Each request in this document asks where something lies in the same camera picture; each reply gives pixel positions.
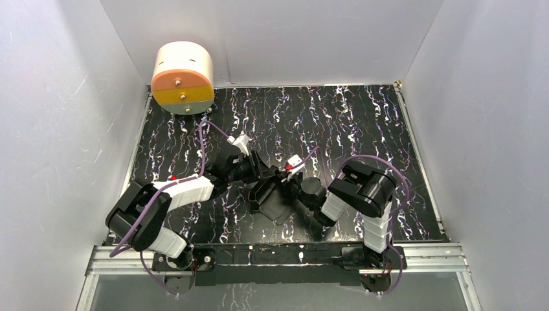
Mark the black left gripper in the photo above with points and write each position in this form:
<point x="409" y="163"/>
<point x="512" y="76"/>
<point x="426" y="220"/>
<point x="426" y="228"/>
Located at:
<point x="257" y="167"/>

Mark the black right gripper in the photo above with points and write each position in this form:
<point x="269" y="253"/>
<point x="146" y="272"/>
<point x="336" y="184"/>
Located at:
<point x="285" y="185"/>

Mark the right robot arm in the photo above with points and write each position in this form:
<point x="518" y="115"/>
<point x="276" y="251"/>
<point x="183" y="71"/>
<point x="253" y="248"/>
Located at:
<point x="363" y="188"/>

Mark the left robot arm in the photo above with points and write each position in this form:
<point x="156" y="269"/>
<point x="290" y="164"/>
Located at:
<point x="138" y="215"/>

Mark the round cream drawer cabinet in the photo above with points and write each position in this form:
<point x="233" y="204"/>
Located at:
<point x="182" y="81"/>

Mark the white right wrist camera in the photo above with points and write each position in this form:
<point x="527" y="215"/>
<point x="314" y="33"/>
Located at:
<point x="293" y="166"/>

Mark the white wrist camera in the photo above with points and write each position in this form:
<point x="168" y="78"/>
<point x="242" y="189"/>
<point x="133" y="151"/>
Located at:
<point x="293" y="166"/>
<point x="240" y="142"/>

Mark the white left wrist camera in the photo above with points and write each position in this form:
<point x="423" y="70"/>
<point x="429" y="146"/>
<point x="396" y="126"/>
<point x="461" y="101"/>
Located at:
<point x="240" y="142"/>

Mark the aluminium front rail frame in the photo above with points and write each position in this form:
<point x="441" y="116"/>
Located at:
<point x="250" y="260"/>

